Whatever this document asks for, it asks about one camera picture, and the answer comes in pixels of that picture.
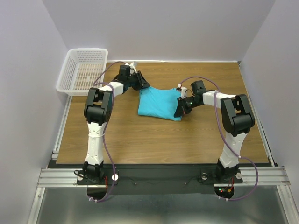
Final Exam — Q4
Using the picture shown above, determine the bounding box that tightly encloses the turquoise t shirt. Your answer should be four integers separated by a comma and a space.
138, 87, 182, 121

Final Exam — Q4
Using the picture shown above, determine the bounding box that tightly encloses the white plastic basket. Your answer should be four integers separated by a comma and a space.
56, 48, 108, 96

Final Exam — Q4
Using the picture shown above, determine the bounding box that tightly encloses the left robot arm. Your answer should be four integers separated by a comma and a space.
81, 62, 150, 182

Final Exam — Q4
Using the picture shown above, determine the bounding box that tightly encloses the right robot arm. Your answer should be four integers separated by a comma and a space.
174, 81, 255, 181

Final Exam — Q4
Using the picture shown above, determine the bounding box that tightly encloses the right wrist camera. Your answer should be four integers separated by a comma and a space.
176, 84, 188, 98

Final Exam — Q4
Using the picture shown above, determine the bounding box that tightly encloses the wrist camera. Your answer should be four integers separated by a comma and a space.
125, 61, 137, 74
176, 84, 188, 98

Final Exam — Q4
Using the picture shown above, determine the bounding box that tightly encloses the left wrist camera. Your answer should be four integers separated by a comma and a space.
125, 61, 137, 74

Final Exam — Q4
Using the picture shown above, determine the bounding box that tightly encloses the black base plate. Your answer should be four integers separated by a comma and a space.
74, 164, 243, 195

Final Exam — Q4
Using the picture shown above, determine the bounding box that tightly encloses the aluminium frame rail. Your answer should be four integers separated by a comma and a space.
28, 92, 296, 224

